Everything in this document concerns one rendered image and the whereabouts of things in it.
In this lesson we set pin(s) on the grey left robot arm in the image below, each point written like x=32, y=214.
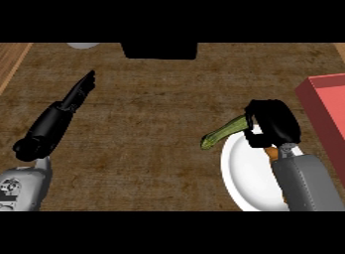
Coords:
x=17, y=188

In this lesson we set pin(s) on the red cardboard box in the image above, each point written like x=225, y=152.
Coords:
x=333, y=129

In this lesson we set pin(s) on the black appliance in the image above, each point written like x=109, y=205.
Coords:
x=159, y=50

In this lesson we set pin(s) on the pale grey round object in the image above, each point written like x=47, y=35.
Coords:
x=82, y=45

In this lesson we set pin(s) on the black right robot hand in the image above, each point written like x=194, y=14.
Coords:
x=273, y=123

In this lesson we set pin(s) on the white plate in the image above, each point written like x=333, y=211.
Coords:
x=250, y=172

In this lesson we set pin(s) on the green and orange squash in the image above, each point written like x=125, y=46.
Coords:
x=225, y=131

